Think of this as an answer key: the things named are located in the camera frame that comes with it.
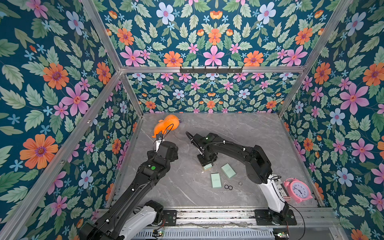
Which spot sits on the mint green box lid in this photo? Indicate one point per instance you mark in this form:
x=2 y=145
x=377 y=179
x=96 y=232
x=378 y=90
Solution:
x=216 y=180

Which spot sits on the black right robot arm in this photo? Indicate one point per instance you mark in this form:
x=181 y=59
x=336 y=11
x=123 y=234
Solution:
x=257 y=164

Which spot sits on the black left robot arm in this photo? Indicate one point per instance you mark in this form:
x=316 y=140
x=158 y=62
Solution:
x=120 y=222

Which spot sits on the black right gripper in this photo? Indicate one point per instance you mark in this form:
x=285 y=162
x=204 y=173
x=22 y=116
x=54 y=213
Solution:
x=206 y=160

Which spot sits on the orange plush toy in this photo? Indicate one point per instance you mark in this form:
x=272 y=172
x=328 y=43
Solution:
x=169 y=123

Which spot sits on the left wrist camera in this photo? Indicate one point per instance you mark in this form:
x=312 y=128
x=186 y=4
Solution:
x=158 y=141

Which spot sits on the pink alarm clock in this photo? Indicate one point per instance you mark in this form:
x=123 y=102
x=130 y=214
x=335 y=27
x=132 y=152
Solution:
x=297 y=190

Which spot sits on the black hook rail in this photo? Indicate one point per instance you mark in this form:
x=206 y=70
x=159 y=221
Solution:
x=209 y=70

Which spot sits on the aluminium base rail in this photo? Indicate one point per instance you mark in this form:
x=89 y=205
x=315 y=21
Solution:
x=244 y=217

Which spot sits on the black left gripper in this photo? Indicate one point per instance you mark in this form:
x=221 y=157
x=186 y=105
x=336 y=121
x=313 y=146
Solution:
x=174 y=154

